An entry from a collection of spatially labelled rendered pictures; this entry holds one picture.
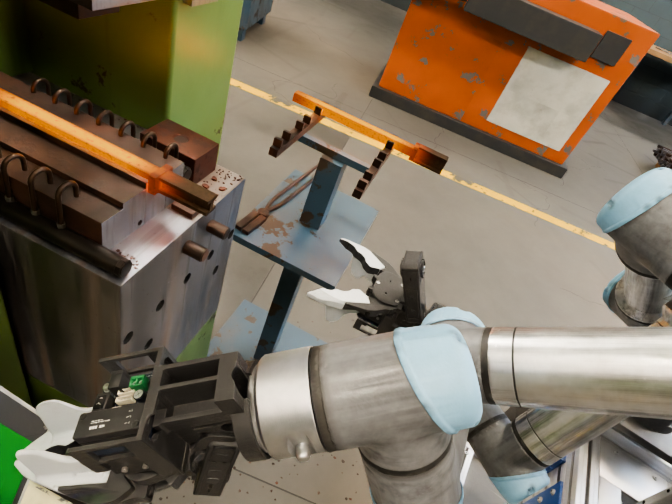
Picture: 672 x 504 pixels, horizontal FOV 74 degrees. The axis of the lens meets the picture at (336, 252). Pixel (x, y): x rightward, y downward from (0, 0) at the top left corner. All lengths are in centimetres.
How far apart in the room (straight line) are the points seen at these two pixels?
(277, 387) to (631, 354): 28
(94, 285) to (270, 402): 50
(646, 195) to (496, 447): 41
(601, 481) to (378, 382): 88
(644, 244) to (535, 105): 362
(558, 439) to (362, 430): 46
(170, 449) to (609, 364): 34
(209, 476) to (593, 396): 32
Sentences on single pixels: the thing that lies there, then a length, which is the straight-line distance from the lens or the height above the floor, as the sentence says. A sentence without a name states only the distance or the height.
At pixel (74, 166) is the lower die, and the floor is 99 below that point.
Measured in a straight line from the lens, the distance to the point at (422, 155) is 121.
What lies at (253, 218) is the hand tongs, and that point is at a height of 72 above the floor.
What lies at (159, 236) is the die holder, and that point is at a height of 91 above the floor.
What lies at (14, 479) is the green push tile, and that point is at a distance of 52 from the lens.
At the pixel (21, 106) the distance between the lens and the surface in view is 93.
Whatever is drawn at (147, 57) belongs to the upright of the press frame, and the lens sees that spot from 101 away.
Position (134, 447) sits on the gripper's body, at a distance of 34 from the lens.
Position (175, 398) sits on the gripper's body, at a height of 116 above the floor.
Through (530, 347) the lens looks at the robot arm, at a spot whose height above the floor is 120.
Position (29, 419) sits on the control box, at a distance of 54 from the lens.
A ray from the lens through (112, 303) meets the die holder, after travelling 77.
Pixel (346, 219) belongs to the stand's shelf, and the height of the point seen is 71.
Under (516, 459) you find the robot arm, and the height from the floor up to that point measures 92.
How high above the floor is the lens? 146
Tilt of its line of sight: 40 degrees down
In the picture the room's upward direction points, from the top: 23 degrees clockwise
